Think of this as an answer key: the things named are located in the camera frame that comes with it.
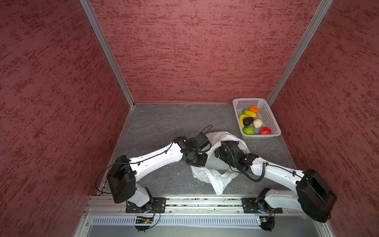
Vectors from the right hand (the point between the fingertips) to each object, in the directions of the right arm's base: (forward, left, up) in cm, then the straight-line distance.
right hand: (218, 158), depth 86 cm
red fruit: (+18, -35, +1) cm, 39 cm away
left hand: (-8, +11, +7) cm, 15 cm away
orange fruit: (+40, -34, 0) cm, 52 cm away
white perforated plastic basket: (+33, -40, +1) cm, 52 cm away
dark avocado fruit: (+29, -26, -1) cm, 39 cm away
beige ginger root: (+24, -31, +2) cm, 40 cm away
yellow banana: (+33, -23, -2) cm, 40 cm away
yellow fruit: (+36, -29, -1) cm, 46 cm away
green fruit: (+17, -23, +2) cm, 29 cm away
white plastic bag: (-12, +4, +11) cm, 17 cm away
